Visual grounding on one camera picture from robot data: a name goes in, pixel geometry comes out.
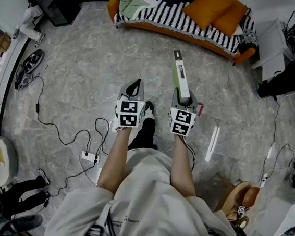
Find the white curved counter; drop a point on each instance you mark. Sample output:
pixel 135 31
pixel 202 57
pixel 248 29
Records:
pixel 4 77

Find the large orange cushion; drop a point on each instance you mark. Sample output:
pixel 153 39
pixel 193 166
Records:
pixel 206 6

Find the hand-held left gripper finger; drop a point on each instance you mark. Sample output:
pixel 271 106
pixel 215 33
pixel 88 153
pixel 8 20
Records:
pixel 140 92
pixel 122 92

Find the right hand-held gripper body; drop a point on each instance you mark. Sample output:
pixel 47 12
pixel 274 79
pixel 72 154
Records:
pixel 183 121

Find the pale green knitted blanket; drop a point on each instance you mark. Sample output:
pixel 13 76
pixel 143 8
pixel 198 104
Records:
pixel 127 4

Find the person's right forearm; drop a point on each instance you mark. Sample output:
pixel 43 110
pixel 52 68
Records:
pixel 181 169

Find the person's left forearm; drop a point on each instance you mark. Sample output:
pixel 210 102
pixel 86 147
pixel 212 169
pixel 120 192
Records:
pixel 113 165

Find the white table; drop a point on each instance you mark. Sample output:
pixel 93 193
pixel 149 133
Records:
pixel 283 215

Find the person's light grey sweatshirt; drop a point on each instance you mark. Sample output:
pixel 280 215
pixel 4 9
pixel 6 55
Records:
pixel 146 206

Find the white cabinet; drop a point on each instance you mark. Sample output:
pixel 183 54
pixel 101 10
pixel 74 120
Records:
pixel 271 49

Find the dark blue shoe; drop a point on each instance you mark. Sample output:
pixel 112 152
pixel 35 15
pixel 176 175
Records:
pixel 25 223

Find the small red item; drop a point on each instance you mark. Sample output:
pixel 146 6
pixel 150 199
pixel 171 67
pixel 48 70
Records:
pixel 200 108

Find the green and white book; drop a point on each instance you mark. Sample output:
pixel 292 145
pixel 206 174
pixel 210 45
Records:
pixel 183 85

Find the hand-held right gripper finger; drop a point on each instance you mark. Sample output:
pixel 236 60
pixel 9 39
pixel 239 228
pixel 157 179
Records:
pixel 193 100
pixel 175 98

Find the black white striped blanket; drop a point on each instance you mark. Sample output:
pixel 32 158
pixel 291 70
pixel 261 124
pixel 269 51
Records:
pixel 168 13

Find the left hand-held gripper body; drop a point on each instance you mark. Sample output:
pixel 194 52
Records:
pixel 128 114

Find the black cabinet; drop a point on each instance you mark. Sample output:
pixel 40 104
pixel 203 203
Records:
pixel 59 6

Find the wooden chair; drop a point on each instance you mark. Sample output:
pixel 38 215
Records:
pixel 250 195

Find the person's black trousers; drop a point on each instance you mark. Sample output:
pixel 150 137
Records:
pixel 145 133

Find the person's black white shoe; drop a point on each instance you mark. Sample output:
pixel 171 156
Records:
pixel 149 109

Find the round white pouf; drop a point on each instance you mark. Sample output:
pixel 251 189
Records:
pixel 8 155

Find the white power strip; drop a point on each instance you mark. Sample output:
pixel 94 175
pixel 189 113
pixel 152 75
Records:
pixel 88 156

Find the black white patterned cushion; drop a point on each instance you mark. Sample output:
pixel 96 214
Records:
pixel 248 40

